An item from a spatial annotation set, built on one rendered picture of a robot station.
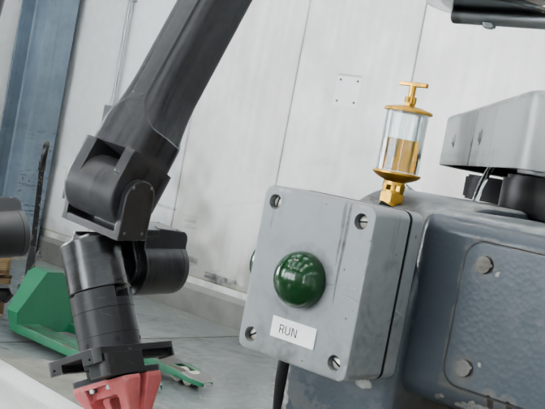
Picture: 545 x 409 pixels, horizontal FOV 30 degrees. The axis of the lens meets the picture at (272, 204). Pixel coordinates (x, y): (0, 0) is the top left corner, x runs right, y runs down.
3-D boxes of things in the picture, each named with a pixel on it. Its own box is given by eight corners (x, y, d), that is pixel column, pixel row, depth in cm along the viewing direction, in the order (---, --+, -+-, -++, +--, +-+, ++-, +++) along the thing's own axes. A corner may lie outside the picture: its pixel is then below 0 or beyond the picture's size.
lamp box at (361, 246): (236, 345, 56) (266, 183, 55) (288, 342, 59) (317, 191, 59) (343, 384, 51) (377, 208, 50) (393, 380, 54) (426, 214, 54)
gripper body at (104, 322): (178, 359, 95) (162, 282, 96) (99, 368, 86) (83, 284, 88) (129, 374, 98) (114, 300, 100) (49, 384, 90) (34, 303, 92)
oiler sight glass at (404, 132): (367, 165, 60) (379, 107, 60) (391, 170, 62) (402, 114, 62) (402, 172, 58) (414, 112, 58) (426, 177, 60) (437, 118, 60)
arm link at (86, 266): (45, 240, 95) (85, 221, 91) (101, 241, 100) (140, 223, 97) (58, 312, 93) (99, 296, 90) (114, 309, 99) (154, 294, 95)
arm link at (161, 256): (68, 157, 95) (130, 180, 90) (156, 165, 104) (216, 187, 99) (43, 281, 96) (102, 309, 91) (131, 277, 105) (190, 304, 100)
